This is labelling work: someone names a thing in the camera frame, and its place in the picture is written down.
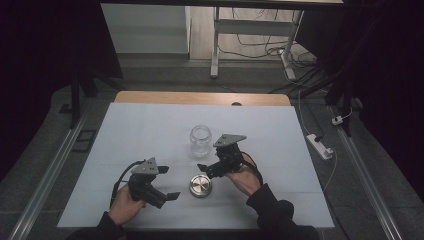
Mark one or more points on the person's right hand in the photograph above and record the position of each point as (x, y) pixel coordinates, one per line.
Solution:
(245, 181)

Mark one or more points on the black rectangular floor frame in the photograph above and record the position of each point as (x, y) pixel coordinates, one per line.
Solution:
(84, 141)

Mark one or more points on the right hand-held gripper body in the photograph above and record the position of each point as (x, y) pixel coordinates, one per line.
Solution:
(229, 153)

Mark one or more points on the person's left hand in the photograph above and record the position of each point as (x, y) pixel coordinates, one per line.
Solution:
(125, 208)

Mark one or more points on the clear glass jar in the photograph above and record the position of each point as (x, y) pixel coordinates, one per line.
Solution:
(200, 141)

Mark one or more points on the metal floor rail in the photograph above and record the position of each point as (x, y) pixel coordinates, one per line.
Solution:
(46, 180)
(366, 183)

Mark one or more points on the wooden table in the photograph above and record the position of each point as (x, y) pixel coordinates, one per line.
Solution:
(200, 98)

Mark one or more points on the white power strip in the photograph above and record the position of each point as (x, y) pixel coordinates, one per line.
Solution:
(319, 146)

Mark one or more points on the white metal desk frame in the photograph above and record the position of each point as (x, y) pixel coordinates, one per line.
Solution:
(253, 26)

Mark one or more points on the black metal stand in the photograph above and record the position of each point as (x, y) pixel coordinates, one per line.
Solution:
(76, 96)

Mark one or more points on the white table cover sheet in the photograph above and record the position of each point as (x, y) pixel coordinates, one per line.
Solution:
(140, 133)

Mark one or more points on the round silver metal lid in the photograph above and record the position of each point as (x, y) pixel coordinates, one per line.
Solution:
(200, 186)

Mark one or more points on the black curtain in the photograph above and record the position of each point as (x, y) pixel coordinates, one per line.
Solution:
(40, 66)
(383, 83)

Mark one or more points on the white cabinet panel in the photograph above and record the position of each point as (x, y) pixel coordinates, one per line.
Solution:
(146, 30)

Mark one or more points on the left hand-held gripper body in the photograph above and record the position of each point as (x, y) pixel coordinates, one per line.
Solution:
(143, 183)

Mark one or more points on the small white plug adapter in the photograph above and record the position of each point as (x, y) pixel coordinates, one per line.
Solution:
(337, 120)

